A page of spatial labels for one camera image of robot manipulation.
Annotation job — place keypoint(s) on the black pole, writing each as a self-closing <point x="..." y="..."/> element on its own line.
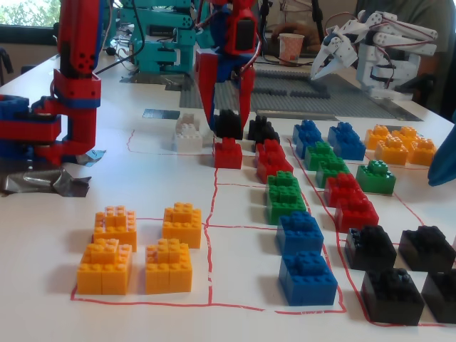
<point x="265" y="21"/>
<point x="317" y="18"/>

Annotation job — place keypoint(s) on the crumpled silver duct tape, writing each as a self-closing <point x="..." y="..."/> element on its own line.
<point x="42" y="181"/>

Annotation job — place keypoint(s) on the silver duct tape strip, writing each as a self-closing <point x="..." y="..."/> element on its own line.
<point x="295" y="114"/>

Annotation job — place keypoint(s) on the patterned paper cup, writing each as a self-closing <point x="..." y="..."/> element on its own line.
<point x="292" y="48"/>

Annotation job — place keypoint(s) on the person's hand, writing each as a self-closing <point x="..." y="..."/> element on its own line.
<point x="295" y="28"/>

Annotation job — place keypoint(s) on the green lego block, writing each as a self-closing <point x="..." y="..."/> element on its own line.
<point x="283" y="180"/>
<point x="320" y="151"/>
<point x="286" y="210"/>
<point x="375" y="178"/>
<point x="331" y="171"/>

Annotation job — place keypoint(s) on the blue pointed gripper finger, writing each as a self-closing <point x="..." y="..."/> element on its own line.
<point x="445" y="167"/>

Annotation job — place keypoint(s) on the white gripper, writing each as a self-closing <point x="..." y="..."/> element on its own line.
<point x="336" y="48"/>

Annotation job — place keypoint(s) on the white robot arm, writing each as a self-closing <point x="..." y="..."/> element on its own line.
<point x="384" y="71"/>

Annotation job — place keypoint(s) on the grey tape marker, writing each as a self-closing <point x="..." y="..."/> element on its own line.
<point x="160" y="114"/>

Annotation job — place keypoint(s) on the red lego block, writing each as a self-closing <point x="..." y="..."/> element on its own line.
<point x="269" y="149"/>
<point x="342" y="189"/>
<point x="228" y="155"/>
<point x="356" y="215"/>
<point x="272" y="171"/>

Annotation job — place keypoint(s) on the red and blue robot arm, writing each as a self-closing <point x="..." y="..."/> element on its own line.
<point x="76" y="42"/>

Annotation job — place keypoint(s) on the black brick wall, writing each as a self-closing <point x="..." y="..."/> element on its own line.
<point x="310" y="94"/>

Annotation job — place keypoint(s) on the blue lego block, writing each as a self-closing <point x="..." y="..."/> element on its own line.
<point x="301" y="142"/>
<point x="308" y="281"/>
<point x="351" y="147"/>
<point x="343" y="127"/>
<point x="304" y="126"/>
<point x="299" y="233"/>

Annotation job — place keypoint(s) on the yellow lego block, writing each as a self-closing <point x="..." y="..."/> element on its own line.
<point x="422" y="153"/>
<point x="182" y="228"/>
<point x="392" y="153"/>
<point x="103" y="270"/>
<point x="375" y="133"/>
<point x="115" y="228"/>
<point x="404" y="132"/>
<point x="169" y="270"/>

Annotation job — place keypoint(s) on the turquoise robot arm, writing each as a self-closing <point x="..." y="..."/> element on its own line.
<point x="156" y="53"/>

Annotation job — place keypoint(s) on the white lego block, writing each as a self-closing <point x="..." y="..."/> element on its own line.
<point x="187" y="119"/>
<point x="187" y="142"/>

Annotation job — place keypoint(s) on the blue and red gripper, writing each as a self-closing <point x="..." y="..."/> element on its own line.
<point x="228" y="73"/>

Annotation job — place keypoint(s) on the window with greenery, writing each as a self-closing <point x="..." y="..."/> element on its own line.
<point x="28" y="12"/>

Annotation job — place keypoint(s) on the grey lego baseplate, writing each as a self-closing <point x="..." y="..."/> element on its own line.
<point x="278" y="102"/>

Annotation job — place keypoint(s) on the black lego block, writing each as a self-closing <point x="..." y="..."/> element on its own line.
<point x="258" y="123"/>
<point x="425" y="249"/>
<point x="370" y="249"/>
<point x="441" y="295"/>
<point x="228" y="126"/>
<point x="270" y="135"/>
<point x="392" y="299"/>

